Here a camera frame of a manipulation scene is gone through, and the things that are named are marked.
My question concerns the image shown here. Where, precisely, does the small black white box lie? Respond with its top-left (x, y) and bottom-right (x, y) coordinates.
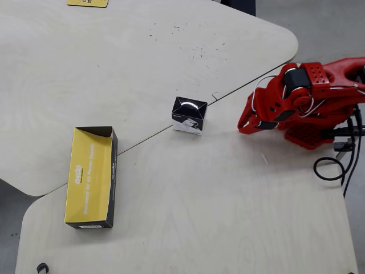
top-left (171, 96), bottom-right (208, 136)

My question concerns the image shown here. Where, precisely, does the black table clamp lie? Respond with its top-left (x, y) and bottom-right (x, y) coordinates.
top-left (332, 125), bottom-right (357, 162)

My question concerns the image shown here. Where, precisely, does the looped black cable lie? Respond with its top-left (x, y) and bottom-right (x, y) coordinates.
top-left (313, 116), bottom-right (356, 182)

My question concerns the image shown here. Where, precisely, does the open yellow black box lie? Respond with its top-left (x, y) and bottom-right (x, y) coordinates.
top-left (64, 126), bottom-right (119, 229)

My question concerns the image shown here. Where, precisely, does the white servo wire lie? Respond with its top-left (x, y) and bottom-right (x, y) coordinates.
top-left (250, 74), bottom-right (287, 115)

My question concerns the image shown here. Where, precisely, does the yellow card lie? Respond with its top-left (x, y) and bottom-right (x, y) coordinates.
top-left (67, 0), bottom-right (110, 8)

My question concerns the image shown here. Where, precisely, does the dark chair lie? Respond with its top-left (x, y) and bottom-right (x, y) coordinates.
top-left (221, 0), bottom-right (257, 17)

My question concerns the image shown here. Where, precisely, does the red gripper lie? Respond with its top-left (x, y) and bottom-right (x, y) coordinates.
top-left (237, 74), bottom-right (311, 136)

